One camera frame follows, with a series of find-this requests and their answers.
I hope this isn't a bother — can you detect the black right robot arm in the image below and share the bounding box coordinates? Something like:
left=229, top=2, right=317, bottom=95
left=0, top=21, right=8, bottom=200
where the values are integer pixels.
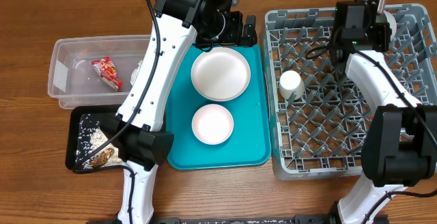
left=305, top=0, right=436, bottom=223

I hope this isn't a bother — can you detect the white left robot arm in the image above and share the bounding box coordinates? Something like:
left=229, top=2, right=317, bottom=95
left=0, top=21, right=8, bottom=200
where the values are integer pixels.
left=72, top=0, right=257, bottom=223

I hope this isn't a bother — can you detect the grey dishwasher rack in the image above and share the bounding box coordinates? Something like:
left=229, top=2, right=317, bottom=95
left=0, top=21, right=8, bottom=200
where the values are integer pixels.
left=262, top=3, right=436, bottom=180

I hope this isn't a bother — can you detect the large white plate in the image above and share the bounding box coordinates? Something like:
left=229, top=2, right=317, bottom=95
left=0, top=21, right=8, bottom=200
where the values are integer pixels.
left=191, top=47, right=251, bottom=102

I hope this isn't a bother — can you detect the white tissue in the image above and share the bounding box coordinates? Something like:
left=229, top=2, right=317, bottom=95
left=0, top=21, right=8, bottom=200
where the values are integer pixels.
left=130, top=60, right=143, bottom=86

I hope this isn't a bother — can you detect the grey-white bowl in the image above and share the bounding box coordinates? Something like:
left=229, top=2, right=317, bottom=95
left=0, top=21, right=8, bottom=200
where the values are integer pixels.
left=382, top=10, right=397, bottom=40

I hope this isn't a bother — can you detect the teal serving tray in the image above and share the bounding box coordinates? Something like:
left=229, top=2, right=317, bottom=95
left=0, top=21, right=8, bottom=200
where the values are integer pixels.
left=166, top=45, right=271, bottom=170

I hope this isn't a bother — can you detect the clear plastic bin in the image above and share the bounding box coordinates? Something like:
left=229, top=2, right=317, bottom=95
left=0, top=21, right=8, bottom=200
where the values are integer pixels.
left=48, top=35, right=150, bottom=109

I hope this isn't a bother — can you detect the red snack wrapper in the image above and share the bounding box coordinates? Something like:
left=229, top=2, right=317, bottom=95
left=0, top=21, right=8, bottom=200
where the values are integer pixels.
left=91, top=57, right=123, bottom=92

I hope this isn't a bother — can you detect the brown food scrap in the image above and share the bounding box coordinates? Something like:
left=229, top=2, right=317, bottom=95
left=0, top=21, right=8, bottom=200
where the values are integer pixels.
left=91, top=148, right=114, bottom=169

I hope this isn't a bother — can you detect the black plastic tray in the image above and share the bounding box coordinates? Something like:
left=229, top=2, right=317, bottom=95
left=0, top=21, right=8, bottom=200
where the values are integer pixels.
left=66, top=104, right=135, bottom=178

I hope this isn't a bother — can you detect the white rice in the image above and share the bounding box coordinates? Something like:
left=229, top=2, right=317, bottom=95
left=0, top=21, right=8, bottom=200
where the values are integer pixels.
left=76, top=113, right=122, bottom=169

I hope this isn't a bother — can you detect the cream plastic cup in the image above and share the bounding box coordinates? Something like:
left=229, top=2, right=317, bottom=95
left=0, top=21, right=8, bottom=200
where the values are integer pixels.
left=279, top=70, right=305, bottom=100

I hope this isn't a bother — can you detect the small pink-white dish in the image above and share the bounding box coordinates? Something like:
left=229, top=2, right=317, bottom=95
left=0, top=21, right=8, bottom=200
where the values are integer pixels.
left=191, top=104, right=234, bottom=145

